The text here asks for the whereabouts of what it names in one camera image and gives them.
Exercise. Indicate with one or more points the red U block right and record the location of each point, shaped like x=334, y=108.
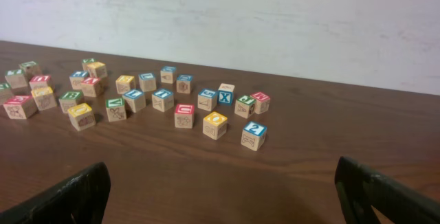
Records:
x=184, y=115

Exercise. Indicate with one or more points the yellow S block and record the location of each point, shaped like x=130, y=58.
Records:
x=125, y=83

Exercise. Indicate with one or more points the yellow O block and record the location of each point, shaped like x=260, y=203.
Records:
x=215, y=125
x=81, y=116

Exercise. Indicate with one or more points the blue 2 block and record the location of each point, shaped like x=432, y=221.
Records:
x=253, y=135

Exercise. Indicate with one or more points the blue T block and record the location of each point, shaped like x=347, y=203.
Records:
x=163, y=100

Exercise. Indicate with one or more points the blue X block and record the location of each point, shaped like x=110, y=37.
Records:
x=226, y=94

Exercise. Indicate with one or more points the blue L block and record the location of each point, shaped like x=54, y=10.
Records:
x=147, y=82

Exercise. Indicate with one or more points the green 7 block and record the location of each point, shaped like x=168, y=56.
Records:
x=16, y=78

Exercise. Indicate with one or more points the blue P block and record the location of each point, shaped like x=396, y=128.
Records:
x=76, y=78

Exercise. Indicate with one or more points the green N block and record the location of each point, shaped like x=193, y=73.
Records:
x=5, y=92

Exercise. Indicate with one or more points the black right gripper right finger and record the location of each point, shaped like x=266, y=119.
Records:
x=361, y=190

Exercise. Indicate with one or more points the green Z block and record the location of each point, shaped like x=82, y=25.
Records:
x=86, y=62

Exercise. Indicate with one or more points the red E block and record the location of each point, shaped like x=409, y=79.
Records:
x=20, y=107

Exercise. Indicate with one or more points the green V block centre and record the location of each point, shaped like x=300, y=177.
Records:
x=116, y=109

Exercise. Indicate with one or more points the blue 5 block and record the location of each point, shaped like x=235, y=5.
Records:
x=207, y=99

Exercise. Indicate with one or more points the blue I block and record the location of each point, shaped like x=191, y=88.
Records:
x=135, y=100

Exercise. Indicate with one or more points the green J block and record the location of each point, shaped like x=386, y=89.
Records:
x=245, y=106

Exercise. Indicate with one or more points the blue D block near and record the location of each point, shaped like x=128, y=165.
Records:
x=183, y=84

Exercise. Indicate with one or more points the blue d block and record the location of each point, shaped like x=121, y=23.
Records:
x=168, y=74
x=183, y=84

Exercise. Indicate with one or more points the yellow block far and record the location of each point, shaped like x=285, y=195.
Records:
x=97, y=70

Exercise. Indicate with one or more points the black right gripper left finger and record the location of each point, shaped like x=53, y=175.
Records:
x=80, y=198

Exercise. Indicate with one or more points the yellow block middle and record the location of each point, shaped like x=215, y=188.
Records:
x=44, y=98

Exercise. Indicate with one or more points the red M block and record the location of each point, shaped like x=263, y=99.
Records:
x=262, y=102

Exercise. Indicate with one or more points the red A block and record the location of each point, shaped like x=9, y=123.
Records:
x=92, y=87

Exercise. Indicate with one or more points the blue D block far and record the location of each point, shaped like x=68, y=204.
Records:
x=168, y=74

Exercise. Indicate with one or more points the green block far left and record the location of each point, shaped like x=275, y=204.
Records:
x=31, y=69

